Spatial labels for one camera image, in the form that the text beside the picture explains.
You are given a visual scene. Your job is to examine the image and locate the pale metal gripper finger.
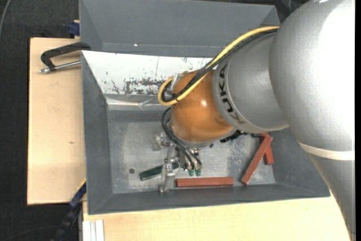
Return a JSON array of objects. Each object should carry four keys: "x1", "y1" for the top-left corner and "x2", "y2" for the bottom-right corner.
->
[
  {"x1": 165, "y1": 145, "x2": 178, "y2": 165},
  {"x1": 158, "y1": 164, "x2": 177, "y2": 194}
]

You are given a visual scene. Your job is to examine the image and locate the dark green flat block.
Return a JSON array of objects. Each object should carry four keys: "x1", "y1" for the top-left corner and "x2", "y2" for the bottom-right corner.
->
[{"x1": 139, "y1": 163, "x2": 182, "y2": 181}]

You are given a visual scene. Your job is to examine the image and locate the red-brown flat block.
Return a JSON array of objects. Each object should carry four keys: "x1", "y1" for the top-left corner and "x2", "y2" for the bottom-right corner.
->
[
  {"x1": 175, "y1": 176, "x2": 235, "y2": 188},
  {"x1": 259, "y1": 132, "x2": 275, "y2": 165},
  {"x1": 241, "y1": 135, "x2": 274, "y2": 186}
]

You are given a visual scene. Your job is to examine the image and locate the pale wood flat board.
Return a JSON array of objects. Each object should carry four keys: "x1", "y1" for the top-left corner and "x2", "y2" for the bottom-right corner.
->
[{"x1": 27, "y1": 37, "x2": 87, "y2": 205}]

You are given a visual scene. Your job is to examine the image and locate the grey metal bin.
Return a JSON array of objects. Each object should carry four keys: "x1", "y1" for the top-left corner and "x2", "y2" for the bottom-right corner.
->
[{"x1": 78, "y1": 0, "x2": 331, "y2": 215}]

